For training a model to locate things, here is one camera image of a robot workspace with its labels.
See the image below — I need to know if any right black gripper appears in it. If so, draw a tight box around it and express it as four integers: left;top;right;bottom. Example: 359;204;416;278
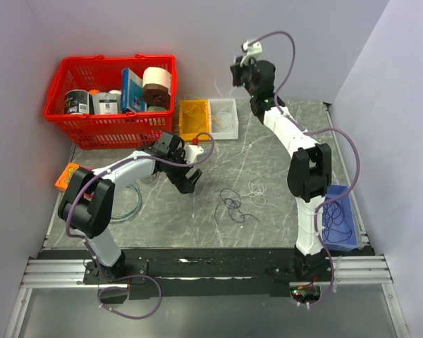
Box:
230;56;257;99

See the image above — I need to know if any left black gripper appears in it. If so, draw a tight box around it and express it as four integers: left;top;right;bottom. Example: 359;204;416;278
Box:
164;148;202;194

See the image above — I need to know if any cable pile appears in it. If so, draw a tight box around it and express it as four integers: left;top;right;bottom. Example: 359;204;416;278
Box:
214;188;261;225

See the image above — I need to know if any yellow cable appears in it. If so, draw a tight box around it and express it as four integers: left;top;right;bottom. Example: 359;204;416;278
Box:
183;93;207;117

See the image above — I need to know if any dark purple cable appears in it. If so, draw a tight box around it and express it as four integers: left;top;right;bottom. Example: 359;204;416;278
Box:
320;196;353;244

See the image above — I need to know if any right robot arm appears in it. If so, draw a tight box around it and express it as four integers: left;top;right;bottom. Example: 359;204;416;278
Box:
230;56;332;281

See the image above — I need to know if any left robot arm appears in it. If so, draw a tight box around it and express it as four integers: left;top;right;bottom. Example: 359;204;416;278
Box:
58;132;208;283

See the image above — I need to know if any small tin can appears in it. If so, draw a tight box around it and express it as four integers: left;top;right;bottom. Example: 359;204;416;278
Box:
140;174;157;184

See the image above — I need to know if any white plastic bin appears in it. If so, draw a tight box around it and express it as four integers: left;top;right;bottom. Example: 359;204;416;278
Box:
208;99;239;140

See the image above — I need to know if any yellow plastic bin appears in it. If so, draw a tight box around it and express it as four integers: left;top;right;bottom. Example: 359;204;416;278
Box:
179;99;211;142

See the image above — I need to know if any brown round object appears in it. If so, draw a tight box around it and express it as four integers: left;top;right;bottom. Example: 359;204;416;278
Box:
142;84;171;108

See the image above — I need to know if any red plastic shopping basket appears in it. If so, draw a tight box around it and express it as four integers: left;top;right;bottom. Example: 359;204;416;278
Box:
43;54;177;150

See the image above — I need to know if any white paper roll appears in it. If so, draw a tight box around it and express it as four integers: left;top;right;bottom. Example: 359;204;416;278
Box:
142;67;172;95

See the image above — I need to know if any blue book box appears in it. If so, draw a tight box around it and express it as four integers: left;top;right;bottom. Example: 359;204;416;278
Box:
121;68;146;113

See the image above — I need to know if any grey labelled can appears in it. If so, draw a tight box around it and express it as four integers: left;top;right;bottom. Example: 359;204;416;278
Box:
92;92;121;115

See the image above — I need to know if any orange pink snack box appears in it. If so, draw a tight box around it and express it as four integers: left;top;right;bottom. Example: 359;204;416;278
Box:
55;163;80;192

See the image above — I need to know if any black labelled can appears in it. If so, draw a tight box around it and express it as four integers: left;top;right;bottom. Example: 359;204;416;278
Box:
63;89;90;115

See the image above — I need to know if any blue plastic bin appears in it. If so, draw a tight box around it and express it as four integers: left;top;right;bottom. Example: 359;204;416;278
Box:
321;194;359;252

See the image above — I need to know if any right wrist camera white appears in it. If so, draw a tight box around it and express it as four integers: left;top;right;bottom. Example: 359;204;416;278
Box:
240;39;263;66

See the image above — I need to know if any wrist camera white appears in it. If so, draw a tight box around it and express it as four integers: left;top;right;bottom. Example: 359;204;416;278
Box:
240;39;263;66
184;139;206;164

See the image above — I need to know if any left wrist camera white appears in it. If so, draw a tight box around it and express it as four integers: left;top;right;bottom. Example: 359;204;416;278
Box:
184;139;206;164

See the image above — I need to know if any green coiled cable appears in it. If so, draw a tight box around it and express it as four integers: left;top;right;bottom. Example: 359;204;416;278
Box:
109;183;143;224

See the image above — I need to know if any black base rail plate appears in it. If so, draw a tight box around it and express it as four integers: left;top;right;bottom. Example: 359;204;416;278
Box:
82;248;336;301

